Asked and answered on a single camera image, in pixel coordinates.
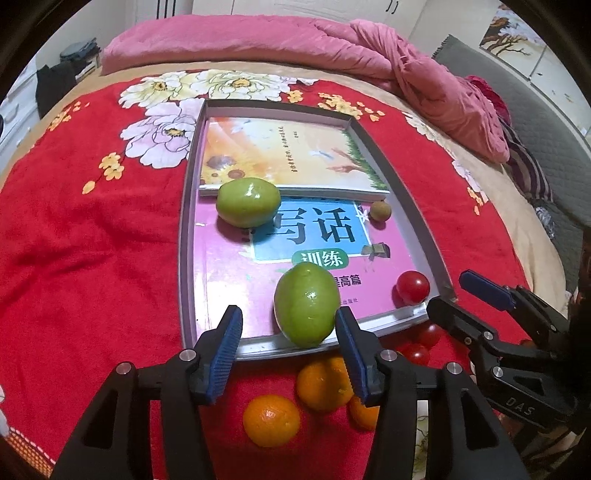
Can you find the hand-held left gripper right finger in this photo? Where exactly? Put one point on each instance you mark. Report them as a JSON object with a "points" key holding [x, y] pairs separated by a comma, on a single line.
{"points": [[355, 360]]}

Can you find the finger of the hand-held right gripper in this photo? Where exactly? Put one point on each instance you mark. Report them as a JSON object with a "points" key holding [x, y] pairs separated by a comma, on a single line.
{"points": [[461, 323], [485, 288]]}

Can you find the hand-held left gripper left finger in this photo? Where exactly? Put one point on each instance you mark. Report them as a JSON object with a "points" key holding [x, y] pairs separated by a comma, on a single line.
{"points": [[224, 355]]}

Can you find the red cherry tomato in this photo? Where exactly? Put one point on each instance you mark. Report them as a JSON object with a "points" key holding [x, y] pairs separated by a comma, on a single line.
{"points": [[429, 335], [412, 287], [415, 354]]}

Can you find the orange tangerine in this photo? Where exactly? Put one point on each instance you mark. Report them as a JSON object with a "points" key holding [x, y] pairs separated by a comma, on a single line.
{"points": [[364, 413], [272, 420], [323, 385]]}

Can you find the green round fruit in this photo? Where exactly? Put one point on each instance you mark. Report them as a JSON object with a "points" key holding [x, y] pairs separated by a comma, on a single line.
{"points": [[307, 304], [249, 202]]}

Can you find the small brown longan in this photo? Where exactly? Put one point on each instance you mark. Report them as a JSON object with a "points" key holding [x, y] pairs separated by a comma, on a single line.
{"points": [[381, 212]]}

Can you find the shallow grey cardboard box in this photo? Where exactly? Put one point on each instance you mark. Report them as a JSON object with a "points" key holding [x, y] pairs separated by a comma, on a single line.
{"points": [[187, 230]]}

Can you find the pink workbook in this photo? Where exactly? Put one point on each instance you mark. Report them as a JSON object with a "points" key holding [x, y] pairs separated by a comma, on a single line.
{"points": [[231, 277]]}

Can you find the shiny silver wrapper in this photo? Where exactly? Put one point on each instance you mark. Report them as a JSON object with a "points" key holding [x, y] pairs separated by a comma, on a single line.
{"points": [[545, 220]]}

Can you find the striped cloth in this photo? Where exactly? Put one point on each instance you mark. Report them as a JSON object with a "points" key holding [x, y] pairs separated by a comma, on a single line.
{"points": [[526, 161]]}

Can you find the red floral blanket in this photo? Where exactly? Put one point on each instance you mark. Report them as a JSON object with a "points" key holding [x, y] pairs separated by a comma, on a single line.
{"points": [[92, 240]]}

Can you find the crimson cloth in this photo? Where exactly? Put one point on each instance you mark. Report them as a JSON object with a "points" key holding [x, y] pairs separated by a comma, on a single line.
{"points": [[489, 97]]}

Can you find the yellow sunflower book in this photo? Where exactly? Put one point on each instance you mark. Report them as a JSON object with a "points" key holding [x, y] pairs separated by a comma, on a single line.
{"points": [[286, 147]]}

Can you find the black garment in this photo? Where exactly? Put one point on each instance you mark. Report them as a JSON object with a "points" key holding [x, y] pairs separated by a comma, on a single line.
{"points": [[55, 87]]}

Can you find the pink quilt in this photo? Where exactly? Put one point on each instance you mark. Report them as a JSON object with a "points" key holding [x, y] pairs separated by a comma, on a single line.
{"points": [[277, 41]]}

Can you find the dark folded clothes pile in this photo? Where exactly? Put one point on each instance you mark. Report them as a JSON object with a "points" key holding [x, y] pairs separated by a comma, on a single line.
{"points": [[78, 50]]}

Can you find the tree wall painting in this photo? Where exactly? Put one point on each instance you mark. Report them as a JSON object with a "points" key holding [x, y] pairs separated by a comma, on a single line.
{"points": [[512, 27]]}

